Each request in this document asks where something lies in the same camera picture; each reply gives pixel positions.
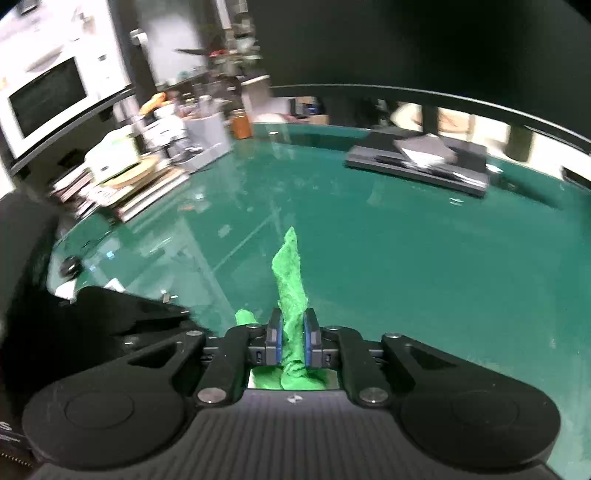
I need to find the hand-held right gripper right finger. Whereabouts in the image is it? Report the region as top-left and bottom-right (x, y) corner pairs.
(302, 308), (462, 407)

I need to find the white microwave oven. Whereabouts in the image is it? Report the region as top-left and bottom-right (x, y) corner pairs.
(0, 0), (136, 161)

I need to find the stack of books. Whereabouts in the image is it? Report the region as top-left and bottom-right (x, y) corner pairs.
(48, 161), (191, 223)

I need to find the bright green cleaning cloth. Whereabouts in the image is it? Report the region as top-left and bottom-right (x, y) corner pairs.
(235, 226), (329, 391)

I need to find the black flat tray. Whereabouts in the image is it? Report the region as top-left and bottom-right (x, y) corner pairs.
(344, 129), (490, 198)

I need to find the white tissue box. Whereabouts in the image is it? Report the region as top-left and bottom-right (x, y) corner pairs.
(85, 129), (142, 182)

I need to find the black curved monitor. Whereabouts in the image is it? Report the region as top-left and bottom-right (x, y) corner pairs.
(245, 0), (591, 155)

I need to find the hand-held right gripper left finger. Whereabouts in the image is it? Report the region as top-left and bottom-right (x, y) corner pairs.
(124, 308), (283, 407)

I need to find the amber jar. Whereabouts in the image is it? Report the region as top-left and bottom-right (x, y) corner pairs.
(230, 110), (253, 139)

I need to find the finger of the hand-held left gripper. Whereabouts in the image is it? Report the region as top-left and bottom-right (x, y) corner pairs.
(76, 285), (205, 344)

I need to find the white storage container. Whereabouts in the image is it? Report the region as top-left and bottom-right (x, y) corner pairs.
(182, 111), (232, 172)

